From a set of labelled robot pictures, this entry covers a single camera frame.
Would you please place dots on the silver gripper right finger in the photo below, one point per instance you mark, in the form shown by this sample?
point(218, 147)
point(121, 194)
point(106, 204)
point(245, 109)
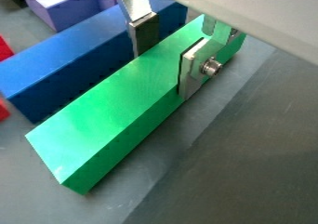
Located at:
point(203, 58)

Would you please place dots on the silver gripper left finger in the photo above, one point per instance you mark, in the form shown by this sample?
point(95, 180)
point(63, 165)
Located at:
point(142, 23)

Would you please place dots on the green rectangular bar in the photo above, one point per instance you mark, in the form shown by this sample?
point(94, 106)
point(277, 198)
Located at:
point(88, 136)

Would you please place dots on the purple cross-shaped block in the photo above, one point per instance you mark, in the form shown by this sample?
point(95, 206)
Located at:
point(63, 13)

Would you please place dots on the blue rectangular bar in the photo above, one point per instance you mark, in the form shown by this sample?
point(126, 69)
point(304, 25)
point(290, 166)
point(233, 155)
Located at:
point(56, 70)

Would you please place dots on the red fork-shaped block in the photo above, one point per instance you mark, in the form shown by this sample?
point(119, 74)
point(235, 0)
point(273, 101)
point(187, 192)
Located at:
point(6, 54)

